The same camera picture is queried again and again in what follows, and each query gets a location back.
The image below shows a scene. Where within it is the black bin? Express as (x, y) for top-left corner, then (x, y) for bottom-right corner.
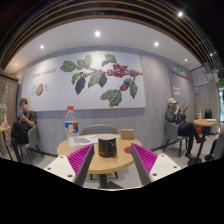
(204, 109), (213, 136)

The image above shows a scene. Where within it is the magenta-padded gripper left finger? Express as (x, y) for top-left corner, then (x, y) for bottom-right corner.
(43, 143), (96, 188)

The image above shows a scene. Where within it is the group of ceiling lights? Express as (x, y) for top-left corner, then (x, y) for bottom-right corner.
(39, 11), (185, 51)

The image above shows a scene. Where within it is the person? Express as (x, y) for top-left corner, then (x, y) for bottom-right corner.
(164, 97), (206, 160)
(10, 97), (38, 163)

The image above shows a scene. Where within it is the white printed paper sheet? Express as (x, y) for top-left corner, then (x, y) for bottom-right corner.
(75, 134), (101, 146)

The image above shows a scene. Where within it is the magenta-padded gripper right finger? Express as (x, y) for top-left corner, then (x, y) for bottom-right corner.
(130, 142), (184, 187)

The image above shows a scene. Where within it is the clear red-capped drink bottle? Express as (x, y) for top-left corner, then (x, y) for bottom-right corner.
(64, 105), (80, 148)

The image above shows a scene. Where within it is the grey chair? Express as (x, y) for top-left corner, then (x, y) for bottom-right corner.
(163, 119), (188, 158)
(18, 124), (44, 162)
(78, 123), (121, 137)

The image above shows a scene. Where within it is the brown cardboard box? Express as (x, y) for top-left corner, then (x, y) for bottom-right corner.
(120, 128), (136, 141)

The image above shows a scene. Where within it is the coffee plant wall picture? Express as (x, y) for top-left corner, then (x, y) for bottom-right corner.
(21, 50), (147, 113)

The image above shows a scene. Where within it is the black mug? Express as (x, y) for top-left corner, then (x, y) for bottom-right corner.
(97, 134), (118, 159)

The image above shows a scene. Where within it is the white wall notice board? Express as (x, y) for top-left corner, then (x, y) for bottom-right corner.
(190, 65), (211, 88)

